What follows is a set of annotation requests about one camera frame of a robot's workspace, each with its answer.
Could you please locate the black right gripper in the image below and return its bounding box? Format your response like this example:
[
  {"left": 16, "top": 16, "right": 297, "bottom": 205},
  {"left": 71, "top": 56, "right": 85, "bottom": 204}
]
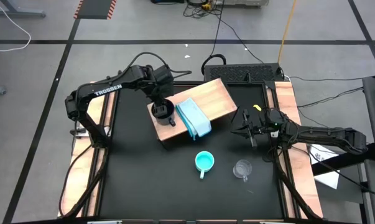
[{"left": 230, "top": 107, "right": 289, "bottom": 149}]

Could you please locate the black mat with hazard stripes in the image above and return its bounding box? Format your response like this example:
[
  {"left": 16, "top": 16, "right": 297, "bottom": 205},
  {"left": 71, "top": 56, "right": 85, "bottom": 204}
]
[{"left": 73, "top": 0, "right": 118, "bottom": 21}]

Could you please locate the white paper sheet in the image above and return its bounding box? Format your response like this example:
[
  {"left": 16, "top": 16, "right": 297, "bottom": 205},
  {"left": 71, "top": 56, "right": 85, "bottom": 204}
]
[{"left": 307, "top": 144, "right": 341, "bottom": 190}]

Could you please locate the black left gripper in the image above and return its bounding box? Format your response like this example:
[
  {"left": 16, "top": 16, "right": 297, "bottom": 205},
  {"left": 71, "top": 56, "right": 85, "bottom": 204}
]
[{"left": 149, "top": 65, "right": 176, "bottom": 118}]

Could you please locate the tangled cable bundle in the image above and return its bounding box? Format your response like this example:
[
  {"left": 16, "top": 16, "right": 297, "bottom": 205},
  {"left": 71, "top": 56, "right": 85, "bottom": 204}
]
[{"left": 183, "top": 0, "right": 223, "bottom": 19}]

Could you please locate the yellow cable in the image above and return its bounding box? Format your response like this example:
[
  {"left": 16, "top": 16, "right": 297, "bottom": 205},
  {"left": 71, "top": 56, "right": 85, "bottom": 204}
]
[{"left": 277, "top": 0, "right": 298, "bottom": 65}]

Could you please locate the dark blue speckled enamel mug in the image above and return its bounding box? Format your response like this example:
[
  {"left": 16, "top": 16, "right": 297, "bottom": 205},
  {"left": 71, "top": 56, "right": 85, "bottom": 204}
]
[{"left": 150, "top": 98, "right": 177, "bottom": 128}]

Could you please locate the folded blue-grey cloth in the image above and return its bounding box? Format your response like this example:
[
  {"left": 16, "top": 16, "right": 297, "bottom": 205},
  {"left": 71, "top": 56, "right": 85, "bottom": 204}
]
[{"left": 175, "top": 97, "right": 213, "bottom": 141}]

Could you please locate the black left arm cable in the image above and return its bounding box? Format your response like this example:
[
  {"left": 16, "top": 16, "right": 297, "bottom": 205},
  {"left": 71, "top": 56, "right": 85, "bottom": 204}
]
[{"left": 108, "top": 51, "right": 193, "bottom": 82}]

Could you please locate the mint green plastic mug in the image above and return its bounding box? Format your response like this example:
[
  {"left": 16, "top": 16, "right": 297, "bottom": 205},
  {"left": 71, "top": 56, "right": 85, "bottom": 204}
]
[{"left": 194, "top": 150, "right": 216, "bottom": 180}]

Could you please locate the wooden shelf with black frame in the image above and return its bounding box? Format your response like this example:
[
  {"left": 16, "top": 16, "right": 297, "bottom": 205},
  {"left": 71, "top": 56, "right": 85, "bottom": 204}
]
[{"left": 146, "top": 77, "right": 239, "bottom": 142}]

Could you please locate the clear plastic cup with handle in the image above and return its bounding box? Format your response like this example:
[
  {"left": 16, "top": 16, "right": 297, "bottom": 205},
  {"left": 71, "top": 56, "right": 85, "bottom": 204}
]
[{"left": 232, "top": 159, "right": 253, "bottom": 183}]

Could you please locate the white cable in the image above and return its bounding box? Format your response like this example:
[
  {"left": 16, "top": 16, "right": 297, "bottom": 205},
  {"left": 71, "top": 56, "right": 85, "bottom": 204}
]
[{"left": 0, "top": 0, "right": 32, "bottom": 52}]

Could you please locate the black computer case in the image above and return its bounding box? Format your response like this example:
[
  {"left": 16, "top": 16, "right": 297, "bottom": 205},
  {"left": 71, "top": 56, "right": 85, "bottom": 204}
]
[{"left": 203, "top": 62, "right": 285, "bottom": 83}]

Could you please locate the wooden table side board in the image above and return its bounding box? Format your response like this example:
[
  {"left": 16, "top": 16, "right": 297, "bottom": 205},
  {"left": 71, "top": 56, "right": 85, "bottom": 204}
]
[
  {"left": 57, "top": 91, "right": 117, "bottom": 218},
  {"left": 274, "top": 81, "right": 325, "bottom": 219}
]

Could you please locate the grey furniture panel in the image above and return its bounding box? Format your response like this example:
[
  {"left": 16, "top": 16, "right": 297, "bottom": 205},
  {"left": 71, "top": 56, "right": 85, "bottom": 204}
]
[{"left": 362, "top": 75, "right": 375, "bottom": 224}]

